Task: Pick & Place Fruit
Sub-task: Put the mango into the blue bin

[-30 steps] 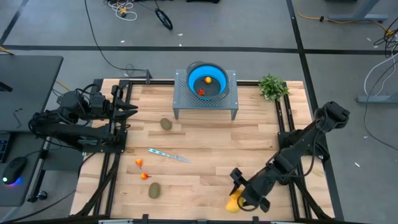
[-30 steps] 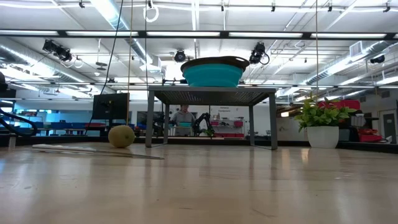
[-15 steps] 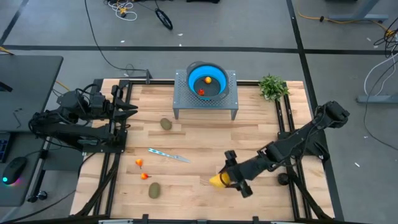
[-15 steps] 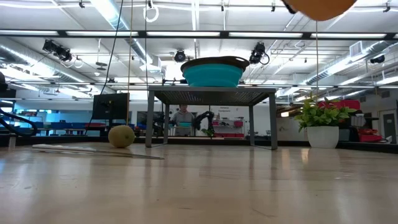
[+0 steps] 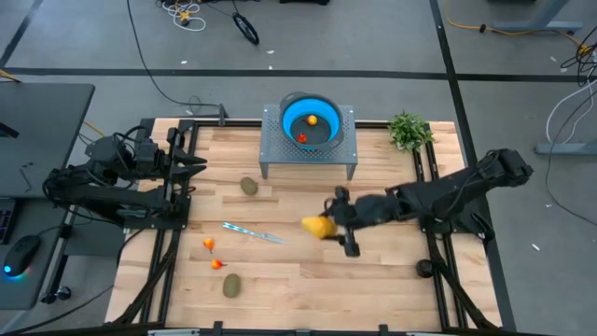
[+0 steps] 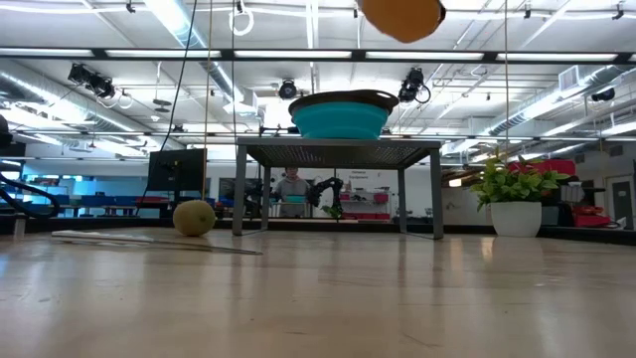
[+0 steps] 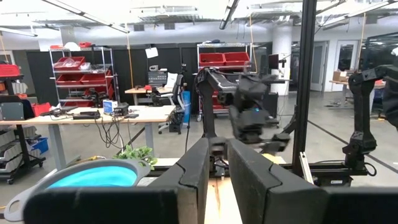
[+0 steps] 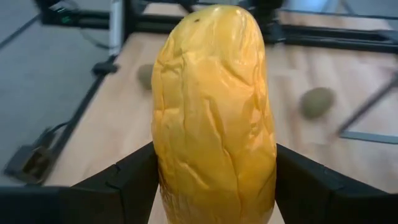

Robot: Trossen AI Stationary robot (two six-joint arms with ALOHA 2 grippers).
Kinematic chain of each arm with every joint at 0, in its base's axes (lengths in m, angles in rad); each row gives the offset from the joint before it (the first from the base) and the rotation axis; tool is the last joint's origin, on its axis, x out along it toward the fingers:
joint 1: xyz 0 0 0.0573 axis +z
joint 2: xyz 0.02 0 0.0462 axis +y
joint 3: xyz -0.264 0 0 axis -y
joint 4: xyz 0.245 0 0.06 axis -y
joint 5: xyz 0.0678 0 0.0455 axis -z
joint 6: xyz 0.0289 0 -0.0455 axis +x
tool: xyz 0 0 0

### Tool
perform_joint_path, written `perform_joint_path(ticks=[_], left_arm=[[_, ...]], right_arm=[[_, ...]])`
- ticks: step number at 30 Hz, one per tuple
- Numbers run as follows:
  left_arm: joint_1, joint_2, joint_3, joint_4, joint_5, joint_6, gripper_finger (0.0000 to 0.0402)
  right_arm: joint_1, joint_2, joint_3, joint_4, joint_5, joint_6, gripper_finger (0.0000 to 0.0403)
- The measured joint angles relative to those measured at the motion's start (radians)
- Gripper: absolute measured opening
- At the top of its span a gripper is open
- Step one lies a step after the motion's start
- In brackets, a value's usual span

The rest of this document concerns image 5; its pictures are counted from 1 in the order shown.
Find yellow floor cable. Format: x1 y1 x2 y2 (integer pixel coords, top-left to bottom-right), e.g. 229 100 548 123
445 16 593 55

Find black cable bundle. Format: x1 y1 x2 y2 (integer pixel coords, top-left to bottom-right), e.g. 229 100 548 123
559 41 597 90

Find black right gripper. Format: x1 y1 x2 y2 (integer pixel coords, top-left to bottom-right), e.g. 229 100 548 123
323 185 374 259

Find thin yellow cable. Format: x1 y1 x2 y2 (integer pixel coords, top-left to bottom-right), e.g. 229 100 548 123
82 120 107 138

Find knife with patterned handle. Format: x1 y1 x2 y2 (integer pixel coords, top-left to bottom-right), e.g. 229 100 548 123
221 221 285 245

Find black computer mouse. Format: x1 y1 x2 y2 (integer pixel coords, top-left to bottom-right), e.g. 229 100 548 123
3 234 42 280

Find blue collapsible bowl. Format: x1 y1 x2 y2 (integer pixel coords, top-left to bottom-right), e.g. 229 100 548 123
278 91 345 152

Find green plant in white pot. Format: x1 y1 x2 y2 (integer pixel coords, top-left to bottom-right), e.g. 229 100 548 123
387 110 433 154

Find grey perforated metal shelf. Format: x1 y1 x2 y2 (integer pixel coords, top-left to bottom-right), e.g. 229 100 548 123
258 104 359 181

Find white cable bundle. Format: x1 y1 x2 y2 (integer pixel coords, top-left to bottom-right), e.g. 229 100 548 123
160 0 207 33

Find black aluminium table frame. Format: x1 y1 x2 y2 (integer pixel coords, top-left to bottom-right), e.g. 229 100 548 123
104 118 504 336

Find white floor cables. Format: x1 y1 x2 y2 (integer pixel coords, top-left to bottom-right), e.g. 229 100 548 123
545 78 597 146

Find black keyboard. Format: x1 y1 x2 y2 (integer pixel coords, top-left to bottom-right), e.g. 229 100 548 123
0 199 15 245

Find grey desk base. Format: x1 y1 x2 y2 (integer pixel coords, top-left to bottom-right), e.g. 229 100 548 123
535 142 597 156
487 0 584 34

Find grey standing desk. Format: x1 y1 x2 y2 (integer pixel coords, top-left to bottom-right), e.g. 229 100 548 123
0 82 97 312

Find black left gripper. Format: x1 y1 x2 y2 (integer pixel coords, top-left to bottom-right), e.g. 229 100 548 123
132 126 209 188

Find black floor cable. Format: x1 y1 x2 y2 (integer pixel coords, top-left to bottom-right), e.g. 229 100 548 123
125 0 223 109

